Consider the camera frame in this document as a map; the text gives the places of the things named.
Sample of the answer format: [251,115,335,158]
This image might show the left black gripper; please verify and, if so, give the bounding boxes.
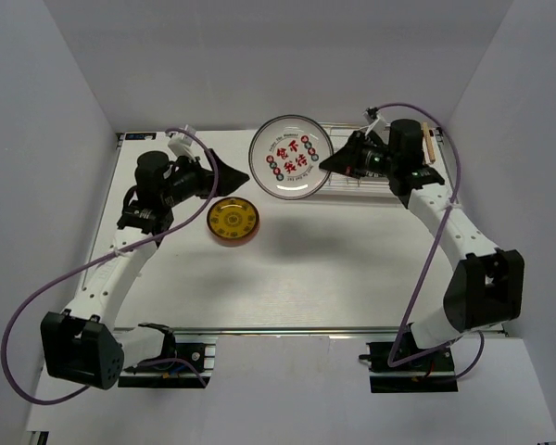
[163,149,249,208]

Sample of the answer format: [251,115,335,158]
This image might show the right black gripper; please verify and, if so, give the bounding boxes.
[318,131,398,180]

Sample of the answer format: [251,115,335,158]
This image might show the yellow patterned plate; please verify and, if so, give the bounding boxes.
[206,197,260,226]

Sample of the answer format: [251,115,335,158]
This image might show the orange plate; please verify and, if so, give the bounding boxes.
[208,222,260,248]

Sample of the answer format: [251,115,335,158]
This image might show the white plate red lettering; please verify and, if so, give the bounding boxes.
[248,114,335,200]

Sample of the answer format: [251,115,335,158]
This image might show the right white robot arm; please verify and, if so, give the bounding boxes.
[320,119,524,370]

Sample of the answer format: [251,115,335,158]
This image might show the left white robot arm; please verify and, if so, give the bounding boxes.
[40,151,249,389]

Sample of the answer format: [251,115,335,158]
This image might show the black label sticker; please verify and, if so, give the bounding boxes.
[124,133,157,141]

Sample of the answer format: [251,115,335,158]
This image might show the metal wire dish rack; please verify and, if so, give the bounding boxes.
[316,122,442,199]

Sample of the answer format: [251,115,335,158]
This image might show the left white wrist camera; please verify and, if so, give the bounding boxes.
[165,125,198,161]

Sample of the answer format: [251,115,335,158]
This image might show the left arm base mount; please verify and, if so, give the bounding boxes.
[114,324,216,389]

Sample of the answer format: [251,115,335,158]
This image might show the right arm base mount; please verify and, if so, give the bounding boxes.
[358,329,458,395]

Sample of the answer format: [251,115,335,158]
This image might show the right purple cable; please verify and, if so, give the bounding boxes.
[374,102,486,381]

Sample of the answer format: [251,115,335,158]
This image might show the purple cable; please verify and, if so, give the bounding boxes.
[374,102,486,381]
[0,127,220,407]

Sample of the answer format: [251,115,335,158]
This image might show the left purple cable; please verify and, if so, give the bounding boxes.
[0,127,220,407]

